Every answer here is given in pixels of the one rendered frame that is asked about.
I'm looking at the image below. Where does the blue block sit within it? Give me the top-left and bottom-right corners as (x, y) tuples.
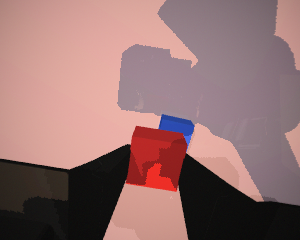
(158, 114), (195, 149)

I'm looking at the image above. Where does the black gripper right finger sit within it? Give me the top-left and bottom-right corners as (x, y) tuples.
(178, 153), (300, 240)

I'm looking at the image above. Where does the red block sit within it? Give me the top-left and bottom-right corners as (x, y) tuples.
(126, 126), (188, 192)

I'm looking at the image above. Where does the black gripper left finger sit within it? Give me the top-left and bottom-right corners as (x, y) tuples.
(0, 144), (131, 240)

